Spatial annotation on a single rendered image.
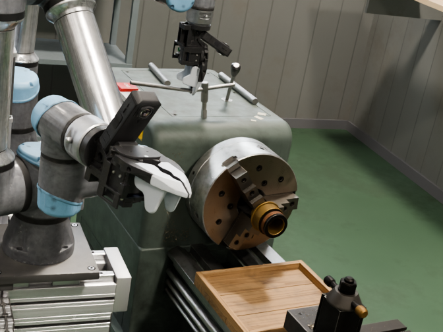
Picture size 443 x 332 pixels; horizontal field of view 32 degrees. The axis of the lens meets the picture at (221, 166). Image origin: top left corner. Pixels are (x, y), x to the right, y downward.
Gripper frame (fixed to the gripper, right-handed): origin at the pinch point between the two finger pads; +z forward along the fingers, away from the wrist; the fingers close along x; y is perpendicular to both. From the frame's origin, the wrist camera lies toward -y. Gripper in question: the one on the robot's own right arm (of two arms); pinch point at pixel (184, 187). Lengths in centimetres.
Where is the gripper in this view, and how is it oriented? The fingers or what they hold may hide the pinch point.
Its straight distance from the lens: 106.2
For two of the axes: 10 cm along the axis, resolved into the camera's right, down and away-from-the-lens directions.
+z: 6.6, 3.9, -6.5
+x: -7.0, 0.2, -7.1
